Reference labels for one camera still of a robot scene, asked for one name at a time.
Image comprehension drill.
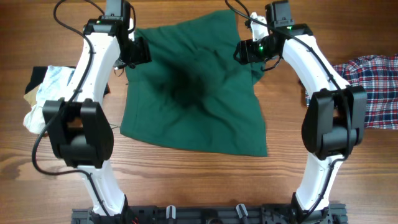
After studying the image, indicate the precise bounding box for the green shirt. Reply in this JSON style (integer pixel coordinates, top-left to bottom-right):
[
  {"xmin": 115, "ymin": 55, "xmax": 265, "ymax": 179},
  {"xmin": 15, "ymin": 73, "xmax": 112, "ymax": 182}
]
[{"xmin": 120, "ymin": 10, "xmax": 267, "ymax": 157}]

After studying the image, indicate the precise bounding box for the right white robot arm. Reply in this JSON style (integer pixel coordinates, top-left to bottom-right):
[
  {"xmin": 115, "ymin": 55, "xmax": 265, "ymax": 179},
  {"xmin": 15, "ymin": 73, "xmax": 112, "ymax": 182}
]
[{"xmin": 233, "ymin": 24, "xmax": 366, "ymax": 223}]

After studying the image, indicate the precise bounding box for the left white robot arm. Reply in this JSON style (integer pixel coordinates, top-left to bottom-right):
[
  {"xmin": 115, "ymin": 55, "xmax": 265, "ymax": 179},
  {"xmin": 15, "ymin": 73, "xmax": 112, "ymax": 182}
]
[{"xmin": 42, "ymin": 16, "xmax": 150, "ymax": 223}]

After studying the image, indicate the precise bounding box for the white blue checked cloth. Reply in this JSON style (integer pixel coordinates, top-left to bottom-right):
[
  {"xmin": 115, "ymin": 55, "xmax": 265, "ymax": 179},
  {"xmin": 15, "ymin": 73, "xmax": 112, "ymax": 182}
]
[{"xmin": 38, "ymin": 65, "xmax": 75, "ymax": 101}]

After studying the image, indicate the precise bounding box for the black folded garment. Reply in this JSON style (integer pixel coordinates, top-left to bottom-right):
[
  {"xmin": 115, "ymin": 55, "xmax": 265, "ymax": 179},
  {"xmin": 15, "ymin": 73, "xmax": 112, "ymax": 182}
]
[{"xmin": 24, "ymin": 66, "xmax": 48, "ymax": 94}]

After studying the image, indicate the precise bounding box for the red blue plaid shirt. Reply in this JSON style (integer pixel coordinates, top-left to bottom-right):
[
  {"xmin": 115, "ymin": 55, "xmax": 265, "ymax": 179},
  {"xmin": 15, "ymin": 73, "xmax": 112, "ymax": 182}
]
[{"xmin": 300, "ymin": 53, "xmax": 398, "ymax": 131}]

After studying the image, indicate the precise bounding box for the beige cloth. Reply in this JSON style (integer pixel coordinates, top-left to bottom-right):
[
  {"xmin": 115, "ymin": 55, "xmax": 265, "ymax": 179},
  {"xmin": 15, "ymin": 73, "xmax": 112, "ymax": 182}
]
[{"xmin": 23, "ymin": 91, "xmax": 47, "ymax": 136}]

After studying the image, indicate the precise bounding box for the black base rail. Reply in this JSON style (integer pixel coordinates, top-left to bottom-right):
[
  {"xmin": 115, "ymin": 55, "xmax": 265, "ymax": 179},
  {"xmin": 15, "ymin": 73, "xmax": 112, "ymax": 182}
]
[{"xmin": 70, "ymin": 203, "xmax": 348, "ymax": 224}]

